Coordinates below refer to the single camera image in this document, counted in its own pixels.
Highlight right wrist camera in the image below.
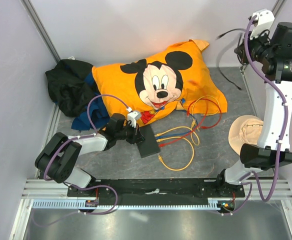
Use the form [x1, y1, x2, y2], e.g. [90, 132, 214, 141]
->
[249, 8, 275, 40]

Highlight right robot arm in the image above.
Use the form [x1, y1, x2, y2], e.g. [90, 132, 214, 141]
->
[215, 18, 292, 197]

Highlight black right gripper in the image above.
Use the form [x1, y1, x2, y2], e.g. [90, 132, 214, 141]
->
[236, 28, 277, 64]

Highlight yellow ethernet cable short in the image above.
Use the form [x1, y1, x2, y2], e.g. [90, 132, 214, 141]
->
[155, 95, 223, 146]

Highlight grey slotted cable duct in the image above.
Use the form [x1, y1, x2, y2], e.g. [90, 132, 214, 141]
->
[32, 199, 221, 211]

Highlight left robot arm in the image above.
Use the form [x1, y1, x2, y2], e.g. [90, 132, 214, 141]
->
[34, 111, 145, 197]

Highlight beige bucket hat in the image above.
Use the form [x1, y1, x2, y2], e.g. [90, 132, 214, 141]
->
[228, 115, 264, 155]

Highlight aluminium rail frame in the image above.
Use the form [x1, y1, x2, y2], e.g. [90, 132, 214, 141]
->
[9, 0, 292, 240]

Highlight yellow ethernet cable long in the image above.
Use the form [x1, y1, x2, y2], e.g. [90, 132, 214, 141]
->
[158, 136, 195, 172]

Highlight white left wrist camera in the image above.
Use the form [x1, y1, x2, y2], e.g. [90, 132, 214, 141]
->
[127, 110, 142, 128]

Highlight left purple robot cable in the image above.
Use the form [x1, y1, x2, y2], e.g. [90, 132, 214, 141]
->
[32, 93, 119, 228]

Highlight black and blue clothing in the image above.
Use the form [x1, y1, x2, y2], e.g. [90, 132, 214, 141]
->
[45, 59, 110, 131]

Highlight black network switch box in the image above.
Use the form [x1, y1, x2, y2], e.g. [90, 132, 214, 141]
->
[137, 124, 161, 158]

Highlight red ethernet cable bottom port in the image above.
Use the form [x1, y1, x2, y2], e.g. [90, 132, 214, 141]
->
[158, 107, 223, 148]

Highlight black power cable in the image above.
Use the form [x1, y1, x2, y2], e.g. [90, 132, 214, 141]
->
[215, 27, 248, 91]

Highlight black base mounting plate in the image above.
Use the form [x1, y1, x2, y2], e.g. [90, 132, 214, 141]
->
[67, 177, 245, 205]

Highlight orange Mickey Mouse pillow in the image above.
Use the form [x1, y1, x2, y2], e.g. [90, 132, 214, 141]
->
[92, 39, 228, 126]

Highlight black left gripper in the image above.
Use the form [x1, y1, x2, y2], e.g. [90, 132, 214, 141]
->
[115, 121, 145, 145]

